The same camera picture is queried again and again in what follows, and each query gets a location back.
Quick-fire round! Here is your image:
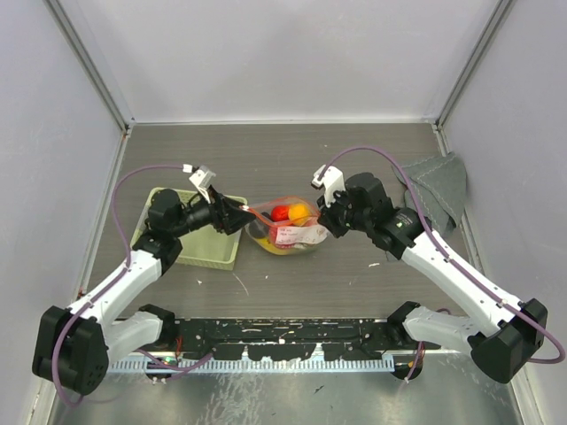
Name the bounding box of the grey folded cloth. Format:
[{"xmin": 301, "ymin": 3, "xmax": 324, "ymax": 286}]
[{"xmin": 401, "ymin": 152, "xmax": 467, "ymax": 240}]

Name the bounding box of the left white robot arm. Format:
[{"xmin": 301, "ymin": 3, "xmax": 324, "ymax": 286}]
[{"xmin": 32, "ymin": 188, "xmax": 255, "ymax": 396}]

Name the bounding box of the yellow orange toy fruit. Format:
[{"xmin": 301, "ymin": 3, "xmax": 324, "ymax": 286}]
[{"xmin": 288, "ymin": 204, "xmax": 311, "ymax": 227}]

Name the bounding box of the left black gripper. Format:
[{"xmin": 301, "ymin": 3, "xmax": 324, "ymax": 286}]
[{"xmin": 171, "ymin": 185, "xmax": 254, "ymax": 238}]

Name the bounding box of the grey slotted cable duct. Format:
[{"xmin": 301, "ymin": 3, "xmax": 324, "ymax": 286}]
[{"xmin": 108, "ymin": 350, "xmax": 395, "ymax": 374}]

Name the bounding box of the green plastic basket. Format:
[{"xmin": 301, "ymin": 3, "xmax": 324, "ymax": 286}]
[{"xmin": 130, "ymin": 187, "xmax": 243, "ymax": 271}]

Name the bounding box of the red toy tomato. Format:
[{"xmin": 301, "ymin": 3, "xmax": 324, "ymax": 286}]
[{"xmin": 270, "ymin": 205, "xmax": 290, "ymax": 222}]

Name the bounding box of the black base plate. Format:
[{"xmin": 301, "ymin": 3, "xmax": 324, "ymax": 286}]
[{"xmin": 142, "ymin": 318, "xmax": 417, "ymax": 361}]

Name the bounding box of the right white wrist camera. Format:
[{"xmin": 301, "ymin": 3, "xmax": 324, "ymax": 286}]
[{"xmin": 311, "ymin": 165, "xmax": 346, "ymax": 207}]

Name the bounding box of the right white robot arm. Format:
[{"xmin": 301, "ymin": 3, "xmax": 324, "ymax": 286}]
[{"xmin": 312, "ymin": 166, "xmax": 548, "ymax": 383}]

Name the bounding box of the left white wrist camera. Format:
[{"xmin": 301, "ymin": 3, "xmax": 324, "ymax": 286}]
[{"xmin": 183, "ymin": 164, "xmax": 216, "ymax": 204}]

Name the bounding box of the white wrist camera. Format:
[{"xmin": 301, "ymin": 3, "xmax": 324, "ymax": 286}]
[
  {"xmin": 311, "ymin": 165, "xmax": 346, "ymax": 207},
  {"xmin": 183, "ymin": 164, "xmax": 216, "ymax": 204}
]

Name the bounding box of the yellow toy banana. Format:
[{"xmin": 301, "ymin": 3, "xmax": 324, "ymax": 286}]
[{"xmin": 257, "ymin": 238, "xmax": 301, "ymax": 256}]

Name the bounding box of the dark purple toy plum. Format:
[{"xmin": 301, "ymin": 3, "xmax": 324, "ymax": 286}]
[{"xmin": 248, "ymin": 221, "xmax": 269, "ymax": 239}]

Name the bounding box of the clear orange zip bag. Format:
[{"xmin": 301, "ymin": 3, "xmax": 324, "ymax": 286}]
[{"xmin": 244, "ymin": 197, "xmax": 330, "ymax": 254}]

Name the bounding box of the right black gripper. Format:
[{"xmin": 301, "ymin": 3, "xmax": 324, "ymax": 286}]
[{"xmin": 317, "ymin": 185, "xmax": 372, "ymax": 238}]

